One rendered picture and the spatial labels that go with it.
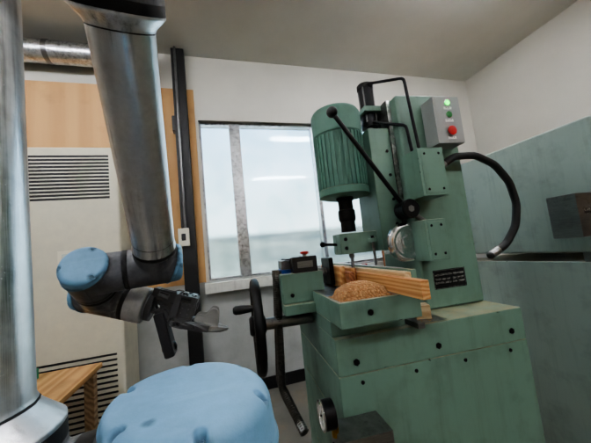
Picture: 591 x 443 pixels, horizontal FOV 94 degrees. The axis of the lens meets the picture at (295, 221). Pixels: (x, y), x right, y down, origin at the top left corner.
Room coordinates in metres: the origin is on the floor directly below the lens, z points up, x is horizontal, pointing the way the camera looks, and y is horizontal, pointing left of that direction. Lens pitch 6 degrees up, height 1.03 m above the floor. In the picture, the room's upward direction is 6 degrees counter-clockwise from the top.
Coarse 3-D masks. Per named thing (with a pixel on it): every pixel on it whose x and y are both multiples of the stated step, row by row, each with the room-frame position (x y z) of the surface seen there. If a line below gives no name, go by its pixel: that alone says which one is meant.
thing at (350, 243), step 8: (360, 232) 0.93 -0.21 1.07; (368, 232) 0.93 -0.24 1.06; (336, 240) 0.94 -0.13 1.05; (344, 240) 0.91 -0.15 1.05; (352, 240) 0.92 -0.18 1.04; (360, 240) 0.92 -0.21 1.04; (376, 240) 0.94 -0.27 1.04; (336, 248) 0.95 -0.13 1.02; (344, 248) 0.91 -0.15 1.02; (352, 248) 0.92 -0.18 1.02; (360, 248) 0.92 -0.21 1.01; (368, 248) 0.93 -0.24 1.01; (376, 248) 0.94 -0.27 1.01; (352, 256) 0.94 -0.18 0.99
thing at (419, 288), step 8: (360, 272) 0.88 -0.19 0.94; (368, 272) 0.84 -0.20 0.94; (368, 280) 0.83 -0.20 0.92; (376, 280) 0.78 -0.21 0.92; (384, 280) 0.74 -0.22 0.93; (392, 280) 0.70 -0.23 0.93; (400, 280) 0.66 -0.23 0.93; (408, 280) 0.63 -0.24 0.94; (416, 280) 0.60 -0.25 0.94; (424, 280) 0.59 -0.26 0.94; (392, 288) 0.70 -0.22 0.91; (400, 288) 0.67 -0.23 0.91; (408, 288) 0.63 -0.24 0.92; (416, 288) 0.61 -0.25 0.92; (424, 288) 0.59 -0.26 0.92; (416, 296) 0.61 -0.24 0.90; (424, 296) 0.59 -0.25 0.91
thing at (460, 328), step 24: (432, 312) 0.86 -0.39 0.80; (456, 312) 0.84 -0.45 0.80; (480, 312) 0.81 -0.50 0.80; (504, 312) 0.81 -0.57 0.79; (312, 336) 0.93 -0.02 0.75; (360, 336) 0.72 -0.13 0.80; (384, 336) 0.73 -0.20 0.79; (408, 336) 0.75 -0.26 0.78; (432, 336) 0.76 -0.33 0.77; (456, 336) 0.78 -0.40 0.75; (480, 336) 0.79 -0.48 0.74; (504, 336) 0.81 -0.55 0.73; (336, 360) 0.71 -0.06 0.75; (360, 360) 0.72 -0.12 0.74; (384, 360) 0.73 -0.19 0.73; (408, 360) 0.74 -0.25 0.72
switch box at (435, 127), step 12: (432, 108) 0.85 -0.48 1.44; (456, 108) 0.86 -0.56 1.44; (432, 120) 0.86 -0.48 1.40; (444, 120) 0.85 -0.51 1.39; (456, 120) 0.86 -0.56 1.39; (432, 132) 0.87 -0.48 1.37; (444, 132) 0.85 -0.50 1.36; (456, 132) 0.86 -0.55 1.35; (432, 144) 0.87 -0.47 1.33; (444, 144) 0.86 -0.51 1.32; (456, 144) 0.87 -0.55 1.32
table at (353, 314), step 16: (336, 288) 0.86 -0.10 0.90; (288, 304) 0.85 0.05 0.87; (304, 304) 0.84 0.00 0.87; (320, 304) 0.80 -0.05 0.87; (336, 304) 0.66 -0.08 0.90; (352, 304) 0.65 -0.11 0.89; (368, 304) 0.66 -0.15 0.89; (384, 304) 0.67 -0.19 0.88; (400, 304) 0.68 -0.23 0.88; (416, 304) 0.68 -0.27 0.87; (336, 320) 0.67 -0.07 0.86; (352, 320) 0.65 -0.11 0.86; (368, 320) 0.66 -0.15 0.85; (384, 320) 0.67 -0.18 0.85
